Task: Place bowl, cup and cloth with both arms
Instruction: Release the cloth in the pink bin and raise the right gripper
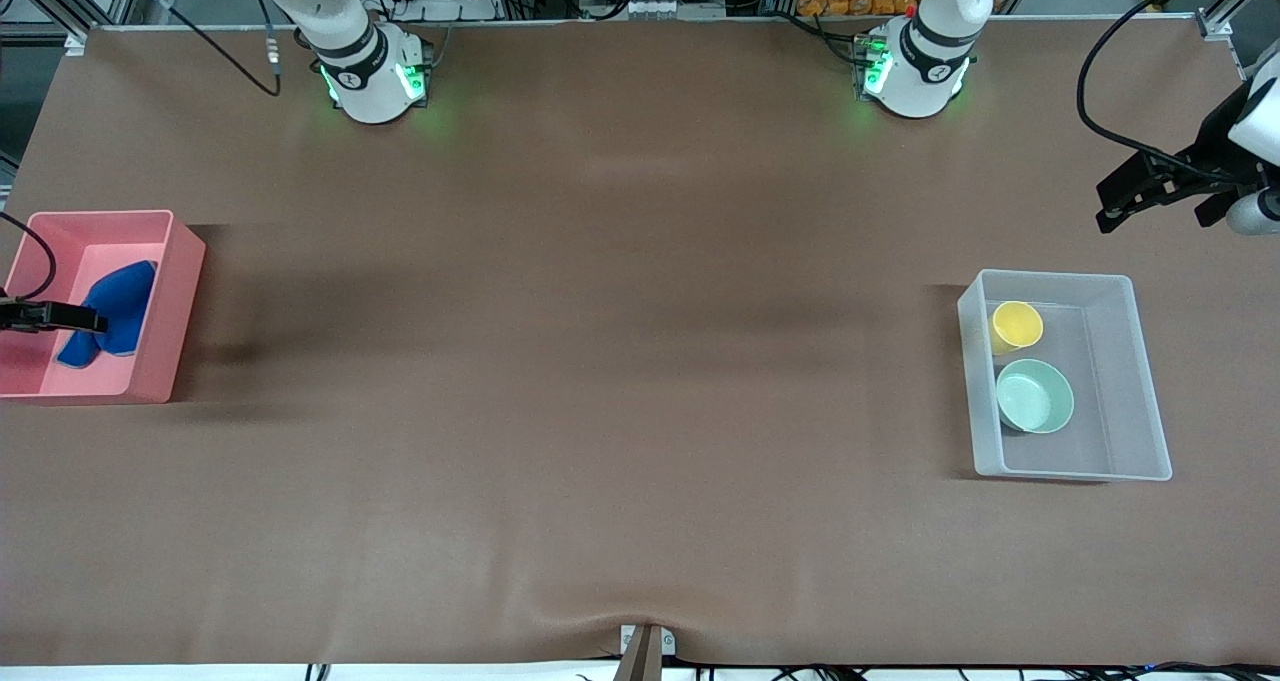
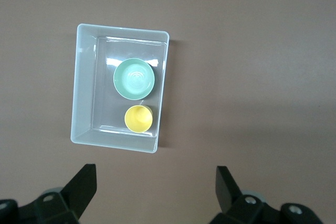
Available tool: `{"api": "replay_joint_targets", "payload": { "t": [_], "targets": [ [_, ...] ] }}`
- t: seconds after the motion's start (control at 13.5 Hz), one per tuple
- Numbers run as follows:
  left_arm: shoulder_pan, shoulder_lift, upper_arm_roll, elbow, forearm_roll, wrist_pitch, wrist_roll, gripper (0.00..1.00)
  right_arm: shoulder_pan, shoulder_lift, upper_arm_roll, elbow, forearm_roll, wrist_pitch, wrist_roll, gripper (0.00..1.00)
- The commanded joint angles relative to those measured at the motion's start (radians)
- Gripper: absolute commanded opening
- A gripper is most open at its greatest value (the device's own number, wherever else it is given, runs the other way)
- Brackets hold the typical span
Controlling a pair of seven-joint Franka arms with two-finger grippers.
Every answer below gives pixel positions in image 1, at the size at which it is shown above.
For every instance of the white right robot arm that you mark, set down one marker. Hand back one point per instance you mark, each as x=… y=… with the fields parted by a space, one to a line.
x=370 y=81

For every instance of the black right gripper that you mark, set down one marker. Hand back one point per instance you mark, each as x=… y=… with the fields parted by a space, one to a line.
x=40 y=316

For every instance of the clear plastic bin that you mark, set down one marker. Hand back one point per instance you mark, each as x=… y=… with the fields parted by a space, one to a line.
x=1120 y=391

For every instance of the brown camera post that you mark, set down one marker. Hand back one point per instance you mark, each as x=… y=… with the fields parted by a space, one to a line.
x=640 y=661

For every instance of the yellow plastic cup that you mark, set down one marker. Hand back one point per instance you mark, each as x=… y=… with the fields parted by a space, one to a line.
x=1017 y=323

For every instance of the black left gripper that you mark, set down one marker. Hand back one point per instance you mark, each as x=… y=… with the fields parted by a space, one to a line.
x=1207 y=152

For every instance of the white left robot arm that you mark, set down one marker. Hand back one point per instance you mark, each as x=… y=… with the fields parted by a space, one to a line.
x=915 y=71

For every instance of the mint green bowl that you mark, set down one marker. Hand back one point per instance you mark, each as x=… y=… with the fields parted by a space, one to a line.
x=1035 y=397

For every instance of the white socket strip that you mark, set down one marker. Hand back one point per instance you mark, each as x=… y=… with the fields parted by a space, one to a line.
x=632 y=7

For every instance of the grey metal bracket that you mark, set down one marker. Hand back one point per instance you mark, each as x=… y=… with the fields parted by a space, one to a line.
x=668 y=643

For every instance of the pink plastic bin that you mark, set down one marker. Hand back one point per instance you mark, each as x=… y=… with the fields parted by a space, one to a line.
x=165 y=321

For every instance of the blue cloth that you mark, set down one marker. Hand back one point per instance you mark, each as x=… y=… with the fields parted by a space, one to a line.
x=125 y=301

